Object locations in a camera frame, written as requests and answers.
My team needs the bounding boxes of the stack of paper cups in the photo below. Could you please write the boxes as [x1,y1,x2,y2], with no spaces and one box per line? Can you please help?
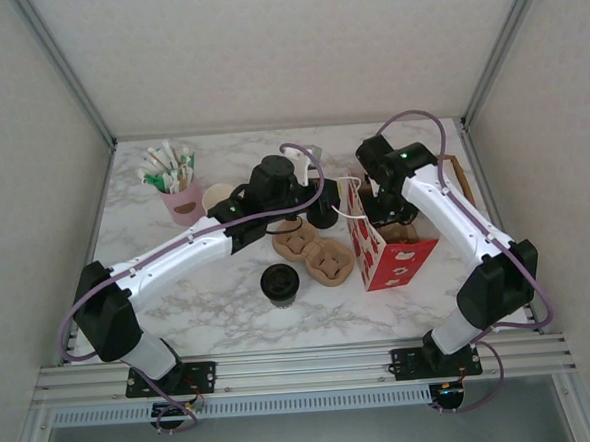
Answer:
[201,182,238,213]

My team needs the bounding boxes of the stack of black lids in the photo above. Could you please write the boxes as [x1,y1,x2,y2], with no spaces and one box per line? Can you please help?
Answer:
[307,205,341,231]

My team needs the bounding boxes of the red white paper gift bag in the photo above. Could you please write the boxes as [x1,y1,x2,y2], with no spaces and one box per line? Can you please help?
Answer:
[335,161,443,295]

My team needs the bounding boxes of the brown pulp cup carrier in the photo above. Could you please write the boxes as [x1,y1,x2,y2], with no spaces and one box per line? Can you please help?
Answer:
[269,215,356,291]

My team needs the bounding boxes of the pink paper cup holder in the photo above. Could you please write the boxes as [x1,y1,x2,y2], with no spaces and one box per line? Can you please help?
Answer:
[157,178,206,228]

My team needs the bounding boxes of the black controller board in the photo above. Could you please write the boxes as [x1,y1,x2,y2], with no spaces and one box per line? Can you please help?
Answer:
[428,380,469,414]
[150,399,202,432]

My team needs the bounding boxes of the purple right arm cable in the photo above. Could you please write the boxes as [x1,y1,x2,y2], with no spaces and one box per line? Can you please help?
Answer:
[375,101,561,419]

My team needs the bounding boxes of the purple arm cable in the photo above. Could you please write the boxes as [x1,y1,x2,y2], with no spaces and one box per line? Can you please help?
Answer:
[45,139,339,442]
[375,101,561,419]

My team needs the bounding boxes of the aluminium side rail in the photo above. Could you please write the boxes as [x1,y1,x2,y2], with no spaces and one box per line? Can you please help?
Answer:
[44,141,130,368]
[456,115,543,338]

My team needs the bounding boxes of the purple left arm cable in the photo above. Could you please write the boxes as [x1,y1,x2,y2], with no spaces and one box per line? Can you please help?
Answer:
[45,139,339,442]

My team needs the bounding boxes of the aluminium front rail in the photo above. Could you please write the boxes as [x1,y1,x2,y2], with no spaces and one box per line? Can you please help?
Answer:
[30,330,579,409]

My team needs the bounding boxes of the white slotted cable duct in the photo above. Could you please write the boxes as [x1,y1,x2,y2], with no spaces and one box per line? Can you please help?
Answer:
[50,384,433,429]

